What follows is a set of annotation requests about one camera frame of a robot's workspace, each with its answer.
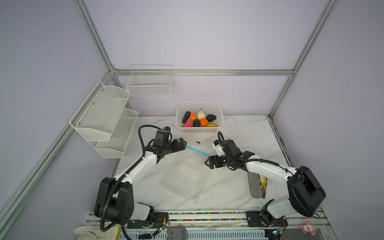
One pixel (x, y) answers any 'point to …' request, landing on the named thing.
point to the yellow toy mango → (212, 125)
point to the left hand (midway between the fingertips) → (179, 145)
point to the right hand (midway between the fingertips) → (209, 161)
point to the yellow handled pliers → (263, 185)
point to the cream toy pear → (200, 115)
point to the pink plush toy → (308, 227)
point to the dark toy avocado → (210, 118)
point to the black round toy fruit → (196, 123)
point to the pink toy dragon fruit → (188, 124)
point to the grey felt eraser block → (254, 185)
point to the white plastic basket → (212, 108)
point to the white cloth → (93, 232)
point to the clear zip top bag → (185, 178)
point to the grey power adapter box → (177, 232)
